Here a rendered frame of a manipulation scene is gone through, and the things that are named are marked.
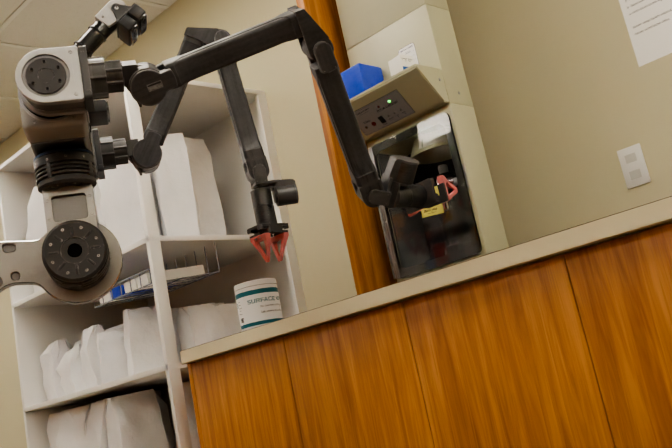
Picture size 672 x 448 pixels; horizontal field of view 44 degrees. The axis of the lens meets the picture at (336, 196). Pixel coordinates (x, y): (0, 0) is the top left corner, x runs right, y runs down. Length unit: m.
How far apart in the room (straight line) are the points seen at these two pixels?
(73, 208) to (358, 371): 0.81
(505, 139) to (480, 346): 0.97
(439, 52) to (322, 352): 0.88
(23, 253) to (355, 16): 1.19
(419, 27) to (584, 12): 0.52
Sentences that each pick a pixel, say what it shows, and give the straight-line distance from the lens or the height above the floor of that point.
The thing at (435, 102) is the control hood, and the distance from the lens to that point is 2.29.
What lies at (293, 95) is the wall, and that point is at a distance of 3.38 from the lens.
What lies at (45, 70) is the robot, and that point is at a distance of 1.82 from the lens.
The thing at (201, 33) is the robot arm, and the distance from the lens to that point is 2.37.
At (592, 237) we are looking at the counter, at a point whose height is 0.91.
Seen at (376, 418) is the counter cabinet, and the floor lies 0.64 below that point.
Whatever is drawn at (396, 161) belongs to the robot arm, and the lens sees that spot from 2.01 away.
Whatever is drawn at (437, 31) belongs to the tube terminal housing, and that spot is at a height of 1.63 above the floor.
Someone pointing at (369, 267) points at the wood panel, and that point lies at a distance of 2.41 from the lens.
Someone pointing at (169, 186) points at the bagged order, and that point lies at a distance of 3.20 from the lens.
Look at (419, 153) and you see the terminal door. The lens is 2.34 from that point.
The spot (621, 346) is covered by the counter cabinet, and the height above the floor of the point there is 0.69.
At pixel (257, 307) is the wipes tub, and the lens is 2.50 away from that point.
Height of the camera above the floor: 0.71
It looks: 13 degrees up
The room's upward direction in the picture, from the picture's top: 12 degrees counter-clockwise
